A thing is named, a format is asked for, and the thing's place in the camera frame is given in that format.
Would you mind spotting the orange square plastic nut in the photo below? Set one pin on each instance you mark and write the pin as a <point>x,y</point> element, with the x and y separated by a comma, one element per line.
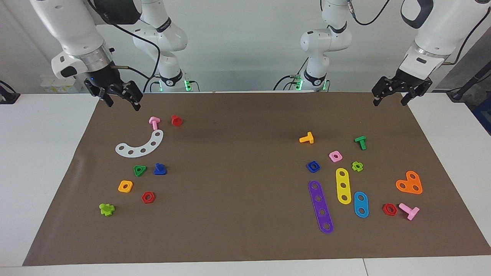
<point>121,188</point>

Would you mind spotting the red hexagon-head plastic bolt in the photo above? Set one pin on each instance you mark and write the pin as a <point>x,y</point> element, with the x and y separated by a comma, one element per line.
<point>176,121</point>

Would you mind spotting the lime cross-head plastic bolt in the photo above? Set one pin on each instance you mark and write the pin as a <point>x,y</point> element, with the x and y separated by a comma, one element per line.
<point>105,210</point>

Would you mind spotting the pink square plastic nut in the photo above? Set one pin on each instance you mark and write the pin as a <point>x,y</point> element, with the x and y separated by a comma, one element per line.
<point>331,155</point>

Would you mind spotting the blue crate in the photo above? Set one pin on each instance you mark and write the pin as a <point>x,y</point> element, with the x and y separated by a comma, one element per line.
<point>485,115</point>

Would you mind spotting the blue triangle-head plastic bolt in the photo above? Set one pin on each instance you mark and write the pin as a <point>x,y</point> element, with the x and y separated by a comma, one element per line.
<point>159,171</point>

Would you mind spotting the yellow three-hole plastic strip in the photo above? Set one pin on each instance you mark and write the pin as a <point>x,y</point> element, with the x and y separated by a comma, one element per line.
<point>342,179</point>

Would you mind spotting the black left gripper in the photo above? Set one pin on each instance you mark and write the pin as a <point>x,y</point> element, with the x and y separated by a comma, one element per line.
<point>408,81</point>

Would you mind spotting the orange plastic bolt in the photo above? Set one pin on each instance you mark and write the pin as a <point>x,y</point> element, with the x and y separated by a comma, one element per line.
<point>308,138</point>

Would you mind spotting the orange heart-shaped plastic plate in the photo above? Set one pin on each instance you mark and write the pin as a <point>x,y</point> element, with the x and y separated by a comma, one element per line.
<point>408,183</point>

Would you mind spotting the pink plastic bolt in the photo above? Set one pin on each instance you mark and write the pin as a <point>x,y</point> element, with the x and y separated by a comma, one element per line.
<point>154,122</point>
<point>410,211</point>

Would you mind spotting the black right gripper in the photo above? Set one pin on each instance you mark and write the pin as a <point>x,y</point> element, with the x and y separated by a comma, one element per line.
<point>107,80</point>

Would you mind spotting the green triangular plastic nut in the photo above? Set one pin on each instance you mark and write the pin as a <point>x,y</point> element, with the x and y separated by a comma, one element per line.
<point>144,167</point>

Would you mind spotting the red hexagonal plastic nut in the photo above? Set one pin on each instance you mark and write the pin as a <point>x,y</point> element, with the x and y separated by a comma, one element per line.
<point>385,209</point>
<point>144,197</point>

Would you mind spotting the lime cross-shaped plastic nut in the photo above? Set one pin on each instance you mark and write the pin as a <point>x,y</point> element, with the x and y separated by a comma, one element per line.
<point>353,165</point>

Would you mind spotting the green plastic bolt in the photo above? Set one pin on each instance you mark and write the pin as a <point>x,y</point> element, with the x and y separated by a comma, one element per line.
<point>360,140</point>

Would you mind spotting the brown table mat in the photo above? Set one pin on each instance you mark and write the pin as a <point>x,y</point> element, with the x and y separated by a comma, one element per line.
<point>230,230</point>

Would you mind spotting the blue square plastic nut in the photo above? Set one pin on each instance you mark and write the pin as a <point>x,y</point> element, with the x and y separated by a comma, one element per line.
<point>309,166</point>

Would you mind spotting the blue two-hole plastic strip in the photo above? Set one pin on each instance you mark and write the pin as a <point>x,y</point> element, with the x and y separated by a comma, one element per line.
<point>361,204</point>

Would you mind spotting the black stand pole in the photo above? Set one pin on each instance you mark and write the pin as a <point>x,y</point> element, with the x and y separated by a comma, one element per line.
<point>472,82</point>

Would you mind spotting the purple four-hole plastic strip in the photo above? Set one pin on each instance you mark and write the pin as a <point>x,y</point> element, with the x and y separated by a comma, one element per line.
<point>317,192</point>

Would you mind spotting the white curved five-hole plate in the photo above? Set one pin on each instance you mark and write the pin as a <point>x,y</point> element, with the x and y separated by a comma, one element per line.
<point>137,152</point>

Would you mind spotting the black clamp mount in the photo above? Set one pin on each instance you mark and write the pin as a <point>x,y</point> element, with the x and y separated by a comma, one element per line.
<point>9,97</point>

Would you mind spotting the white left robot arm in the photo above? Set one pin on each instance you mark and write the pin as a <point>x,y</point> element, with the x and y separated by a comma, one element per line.
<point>441,38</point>

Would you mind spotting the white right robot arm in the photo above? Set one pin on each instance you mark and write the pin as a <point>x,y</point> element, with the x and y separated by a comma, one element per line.
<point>73,27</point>

